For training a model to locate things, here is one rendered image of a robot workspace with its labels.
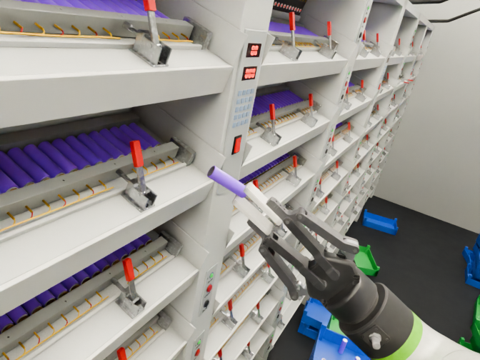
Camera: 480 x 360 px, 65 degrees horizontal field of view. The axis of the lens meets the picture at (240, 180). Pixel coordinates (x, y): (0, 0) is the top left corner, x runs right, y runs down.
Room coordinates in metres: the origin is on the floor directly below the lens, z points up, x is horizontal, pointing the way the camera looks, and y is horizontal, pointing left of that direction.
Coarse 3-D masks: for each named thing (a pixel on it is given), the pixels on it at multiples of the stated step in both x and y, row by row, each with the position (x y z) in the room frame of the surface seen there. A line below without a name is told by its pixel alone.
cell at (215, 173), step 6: (210, 168) 0.48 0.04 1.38; (216, 168) 0.47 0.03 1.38; (210, 174) 0.46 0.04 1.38; (216, 174) 0.46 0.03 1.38; (222, 174) 0.47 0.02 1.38; (228, 174) 0.48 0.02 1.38; (216, 180) 0.47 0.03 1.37; (222, 180) 0.47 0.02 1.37; (228, 180) 0.47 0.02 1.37; (234, 180) 0.48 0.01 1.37; (228, 186) 0.47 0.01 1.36; (234, 186) 0.47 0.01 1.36; (240, 186) 0.48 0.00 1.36; (234, 192) 0.48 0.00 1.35; (240, 192) 0.48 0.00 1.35
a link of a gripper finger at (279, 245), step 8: (264, 240) 0.45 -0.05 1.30; (272, 240) 0.46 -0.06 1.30; (280, 240) 0.47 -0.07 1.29; (272, 248) 0.45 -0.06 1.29; (280, 248) 0.45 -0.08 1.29; (288, 248) 0.46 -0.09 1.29; (288, 256) 0.45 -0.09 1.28; (296, 256) 0.45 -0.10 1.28; (304, 256) 0.47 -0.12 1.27; (296, 264) 0.45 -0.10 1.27; (304, 264) 0.45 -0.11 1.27; (304, 272) 0.44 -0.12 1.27; (312, 272) 0.44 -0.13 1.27; (312, 280) 0.44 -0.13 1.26; (320, 280) 0.43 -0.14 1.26; (320, 288) 0.43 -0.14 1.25
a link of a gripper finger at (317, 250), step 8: (288, 216) 0.46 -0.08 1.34; (288, 224) 0.45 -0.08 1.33; (296, 224) 0.46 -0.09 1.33; (296, 232) 0.45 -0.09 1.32; (304, 232) 0.46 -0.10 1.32; (304, 240) 0.45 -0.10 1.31; (312, 240) 0.46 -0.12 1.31; (312, 248) 0.45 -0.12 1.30; (320, 248) 0.46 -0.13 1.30; (320, 256) 0.44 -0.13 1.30; (320, 264) 0.44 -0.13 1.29; (328, 264) 0.44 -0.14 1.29; (328, 272) 0.43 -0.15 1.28; (336, 272) 0.43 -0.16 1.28
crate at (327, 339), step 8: (320, 328) 1.12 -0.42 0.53; (320, 336) 1.11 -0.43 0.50; (328, 336) 1.12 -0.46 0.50; (336, 336) 1.11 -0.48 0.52; (344, 336) 1.10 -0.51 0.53; (320, 344) 1.09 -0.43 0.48; (328, 344) 1.09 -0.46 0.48; (336, 344) 1.10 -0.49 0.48; (352, 344) 1.09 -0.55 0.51; (320, 352) 1.05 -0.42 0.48; (328, 352) 1.06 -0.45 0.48; (336, 352) 1.06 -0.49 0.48; (344, 352) 1.07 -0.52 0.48; (352, 352) 1.08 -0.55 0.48; (360, 352) 1.08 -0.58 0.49
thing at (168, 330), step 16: (160, 320) 0.60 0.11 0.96; (176, 320) 0.60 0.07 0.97; (144, 336) 0.56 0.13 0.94; (160, 336) 0.57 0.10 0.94; (176, 336) 0.59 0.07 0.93; (112, 352) 0.49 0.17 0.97; (128, 352) 0.52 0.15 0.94; (144, 352) 0.53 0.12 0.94; (160, 352) 0.54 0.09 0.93; (176, 352) 0.55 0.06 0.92
